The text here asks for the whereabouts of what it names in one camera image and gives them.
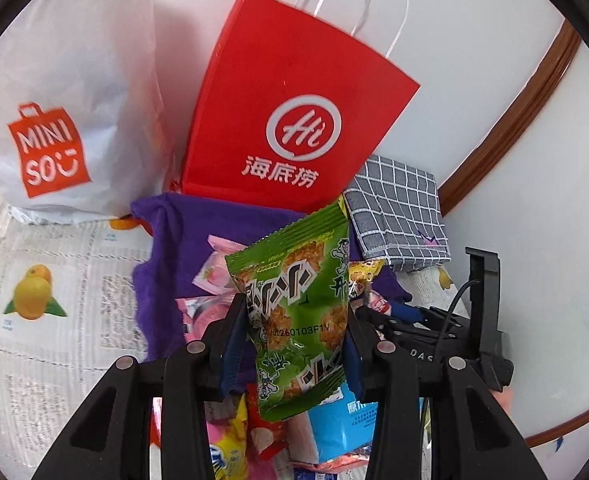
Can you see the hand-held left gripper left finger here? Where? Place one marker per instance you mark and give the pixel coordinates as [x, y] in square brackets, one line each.
[232, 355]

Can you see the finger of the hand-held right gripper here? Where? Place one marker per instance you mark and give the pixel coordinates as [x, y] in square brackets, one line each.
[382, 330]
[409, 312]

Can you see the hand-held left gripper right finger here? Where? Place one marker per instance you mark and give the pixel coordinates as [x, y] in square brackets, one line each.
[354, 370]

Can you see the pink and yellow snack packet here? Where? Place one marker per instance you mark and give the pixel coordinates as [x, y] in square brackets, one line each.
[229, 450]

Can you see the green snack packet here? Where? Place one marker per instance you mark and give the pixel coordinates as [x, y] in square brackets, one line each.
[294, 280]

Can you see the blue tissue pack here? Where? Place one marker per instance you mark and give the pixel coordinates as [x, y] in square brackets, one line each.
[339, 425]

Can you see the yellow cartoon snack packet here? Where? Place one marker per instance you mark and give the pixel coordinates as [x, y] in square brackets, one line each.
[364, 275]

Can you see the grey checked cloth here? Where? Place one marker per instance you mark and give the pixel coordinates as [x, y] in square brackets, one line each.
[399, 210]

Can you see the plain yellow packet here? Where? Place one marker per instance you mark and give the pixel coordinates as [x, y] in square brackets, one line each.
[346, 212]

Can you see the purple towel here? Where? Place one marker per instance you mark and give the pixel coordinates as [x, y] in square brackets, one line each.
[174, 240]

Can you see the red paper bag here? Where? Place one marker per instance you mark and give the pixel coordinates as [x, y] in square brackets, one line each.
[274, 85]

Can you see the white plastic bag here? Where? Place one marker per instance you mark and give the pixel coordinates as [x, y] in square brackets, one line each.
[74, 60]

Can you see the brown wooden door frame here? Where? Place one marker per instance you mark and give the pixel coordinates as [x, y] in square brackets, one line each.
[524, 100]

